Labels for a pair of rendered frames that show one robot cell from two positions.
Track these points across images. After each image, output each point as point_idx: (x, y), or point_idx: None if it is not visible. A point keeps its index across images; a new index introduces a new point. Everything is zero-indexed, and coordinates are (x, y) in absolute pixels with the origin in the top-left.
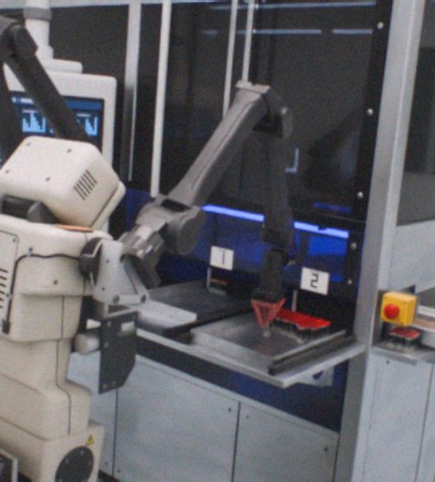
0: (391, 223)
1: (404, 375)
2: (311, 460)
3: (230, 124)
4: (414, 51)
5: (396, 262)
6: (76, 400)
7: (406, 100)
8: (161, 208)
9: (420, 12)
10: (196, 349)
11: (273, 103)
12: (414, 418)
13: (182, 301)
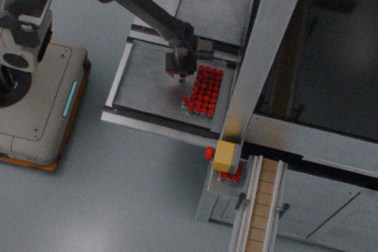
0: (241, 109)
1: (287, 186)
2: (212, 157)
3: None
4: (279, 13)
5: (258, 132)
6: (6, 38)
7: (261, 45)
8: None
9: None
10: (123, 53)
11: None
12: (310, 209)
13: (220, 3)
